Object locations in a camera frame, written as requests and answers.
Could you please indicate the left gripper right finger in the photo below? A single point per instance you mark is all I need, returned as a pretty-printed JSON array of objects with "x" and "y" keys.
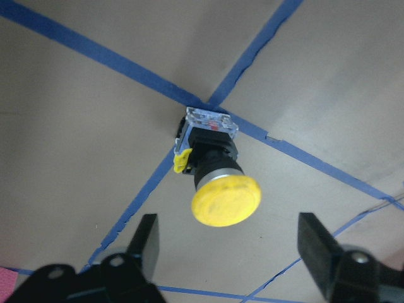
[{"x": 345, "y": 273}]

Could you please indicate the pink cube centre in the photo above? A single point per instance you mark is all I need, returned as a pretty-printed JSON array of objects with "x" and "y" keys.
[{"x": 8, "y": 280}]

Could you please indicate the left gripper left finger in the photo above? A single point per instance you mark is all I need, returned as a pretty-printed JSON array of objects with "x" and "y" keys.
[{"x": 119, "y": 277}]

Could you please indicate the yellow push button switch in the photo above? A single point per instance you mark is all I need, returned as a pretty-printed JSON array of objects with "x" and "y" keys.
[{"x": 205, "y": 149}]

